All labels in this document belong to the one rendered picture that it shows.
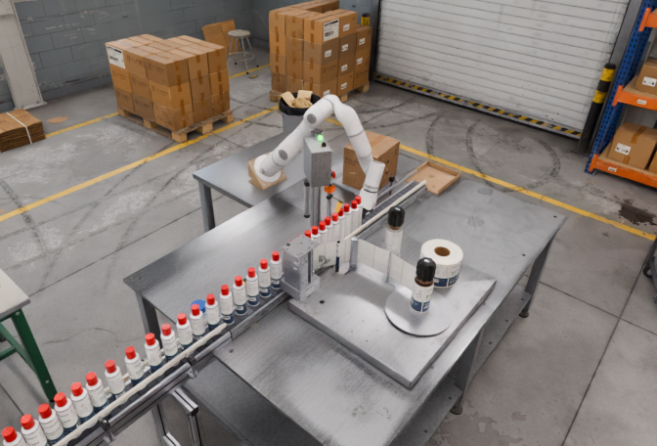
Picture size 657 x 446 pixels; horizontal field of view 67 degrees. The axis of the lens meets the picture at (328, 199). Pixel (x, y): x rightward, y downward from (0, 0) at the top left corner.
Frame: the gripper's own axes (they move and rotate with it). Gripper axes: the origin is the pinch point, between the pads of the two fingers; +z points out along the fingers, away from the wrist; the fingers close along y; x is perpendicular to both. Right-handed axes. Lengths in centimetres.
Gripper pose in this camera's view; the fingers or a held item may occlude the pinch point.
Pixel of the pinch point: (363, 215)
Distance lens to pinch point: 281.8
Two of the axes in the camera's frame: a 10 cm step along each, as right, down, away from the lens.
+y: 7.7, 3.7, -5.3
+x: 6.0, -0.9, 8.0
